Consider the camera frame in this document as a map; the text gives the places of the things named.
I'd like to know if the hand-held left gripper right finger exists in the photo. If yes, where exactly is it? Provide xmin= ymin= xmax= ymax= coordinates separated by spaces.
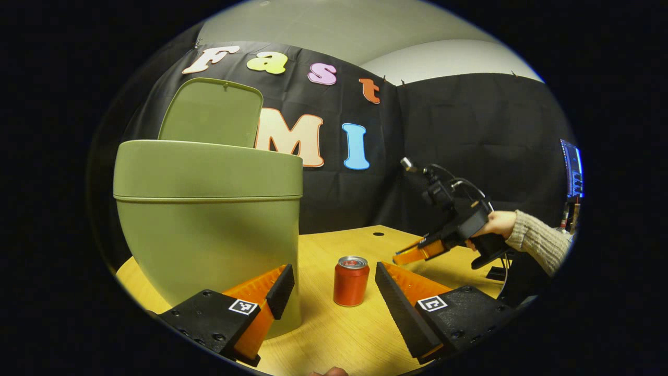
xmin=375 ymin=261 xmax=518 ymax=365

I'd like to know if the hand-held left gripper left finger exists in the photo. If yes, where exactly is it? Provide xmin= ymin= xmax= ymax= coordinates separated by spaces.
xmin=156 ymin=264 xmax=296 ymax=367

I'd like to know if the red pop can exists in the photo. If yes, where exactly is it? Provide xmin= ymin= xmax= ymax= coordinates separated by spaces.
xmin=333 ymin=255 xmax=370 ymax=307

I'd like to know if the green desktop garbage bin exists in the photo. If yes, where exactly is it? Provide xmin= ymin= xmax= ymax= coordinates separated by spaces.
xmin=113 ymin=77 xmax=304 ymax=340

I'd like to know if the wooden desktop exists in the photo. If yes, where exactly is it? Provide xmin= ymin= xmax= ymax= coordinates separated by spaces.
xmin=116 ymin=225 xmax=522 ymax=376

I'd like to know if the black backdrop cloth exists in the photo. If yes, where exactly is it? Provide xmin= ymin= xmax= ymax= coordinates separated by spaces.
xmin=89 ymin=39 xmax=577 ymax=272

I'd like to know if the blue monitor screen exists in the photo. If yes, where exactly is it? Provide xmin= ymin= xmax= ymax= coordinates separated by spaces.
xmin=559 ymin=139 xmax=585 ymax=199

